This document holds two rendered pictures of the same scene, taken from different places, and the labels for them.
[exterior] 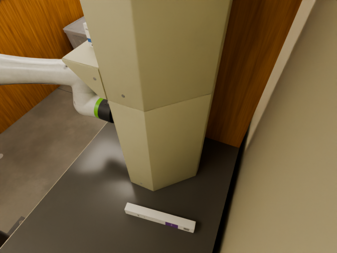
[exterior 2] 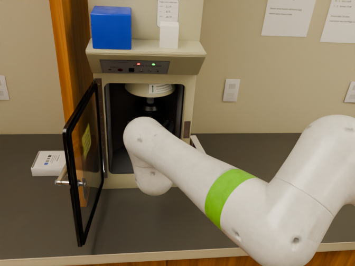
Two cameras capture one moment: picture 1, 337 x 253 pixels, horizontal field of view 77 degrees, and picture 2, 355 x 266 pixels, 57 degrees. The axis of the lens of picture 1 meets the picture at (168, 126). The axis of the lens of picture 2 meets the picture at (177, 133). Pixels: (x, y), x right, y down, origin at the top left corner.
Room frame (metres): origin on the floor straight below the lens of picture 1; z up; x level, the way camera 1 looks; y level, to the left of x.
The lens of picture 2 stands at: (0.99, 0.98, 1.78)
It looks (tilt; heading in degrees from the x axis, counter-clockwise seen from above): 31 degrees down; 238
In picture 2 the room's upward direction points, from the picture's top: 4 degrees clockwise
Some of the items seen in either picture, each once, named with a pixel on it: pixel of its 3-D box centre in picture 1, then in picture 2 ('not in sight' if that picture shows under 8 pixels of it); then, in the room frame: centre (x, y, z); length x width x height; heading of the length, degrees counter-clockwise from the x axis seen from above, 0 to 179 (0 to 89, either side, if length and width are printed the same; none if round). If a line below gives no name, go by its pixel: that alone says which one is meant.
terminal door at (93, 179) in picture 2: not in sight; (87, 162); (0.80, 0.19, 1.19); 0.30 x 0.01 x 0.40; 59
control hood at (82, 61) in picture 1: (118, 51); (146, 62); (0.60, 0.15, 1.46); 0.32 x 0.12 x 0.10; 157
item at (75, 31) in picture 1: (94, 34); not in sight; (2.77, 0.98, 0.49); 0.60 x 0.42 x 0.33; 157
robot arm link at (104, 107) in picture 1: (111, 110); not in sight; (0.61, 0.23, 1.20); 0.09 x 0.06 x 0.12; 156
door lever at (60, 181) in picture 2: not in sight; (69, 174); (0.87, 0.23, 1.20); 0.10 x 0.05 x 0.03; 59
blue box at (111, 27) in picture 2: not in sight; (112, 27); (0.69, 0.12, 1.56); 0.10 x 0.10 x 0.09; 67
